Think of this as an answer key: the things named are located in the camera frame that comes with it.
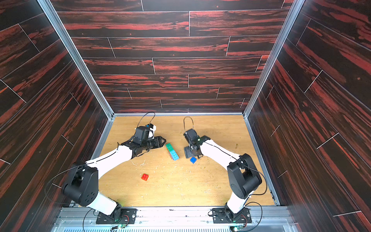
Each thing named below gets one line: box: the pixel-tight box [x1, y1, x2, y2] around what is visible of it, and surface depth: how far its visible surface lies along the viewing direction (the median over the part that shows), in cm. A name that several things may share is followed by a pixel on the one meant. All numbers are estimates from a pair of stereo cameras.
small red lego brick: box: [141, 173, 149, 181], surface depth 88 cm
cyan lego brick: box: [169, 149, 180, 161], surface depth 90 cm
